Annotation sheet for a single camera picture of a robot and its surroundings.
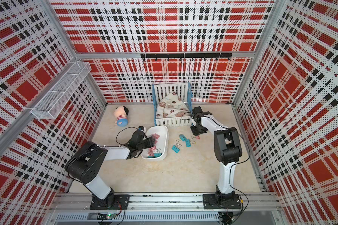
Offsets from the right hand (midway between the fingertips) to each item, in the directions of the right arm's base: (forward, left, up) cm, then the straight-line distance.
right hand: (200, 131), depth 97 cm
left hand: (-5, +33, -3) cm, 33 cm away
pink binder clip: (-3, +1, -4) cm, 5 cm away
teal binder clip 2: (-3, +12, -4) cm, 13 cm away
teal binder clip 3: (-7, +9, -4) cm, 12 cm away
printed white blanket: (+26, +20, -2) cm, 33 cm away
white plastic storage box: (-15, +28, -1) cm, 31 cm away
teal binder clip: (-12, +17, -4) cm, 21 cm away
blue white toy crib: (+33, +29, +9) cm, 45 cm away
